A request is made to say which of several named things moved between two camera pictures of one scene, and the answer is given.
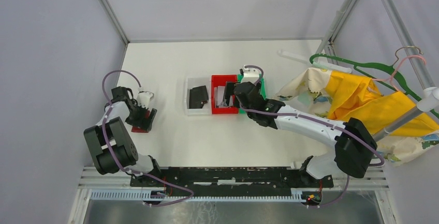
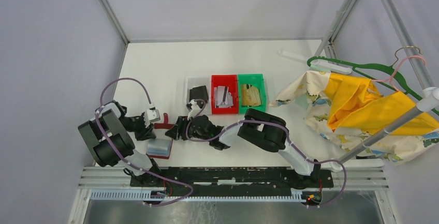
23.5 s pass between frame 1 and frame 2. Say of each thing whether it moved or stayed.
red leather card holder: moved
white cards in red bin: stayed
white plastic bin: stayed
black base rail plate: stayed
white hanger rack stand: stayed
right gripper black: moved
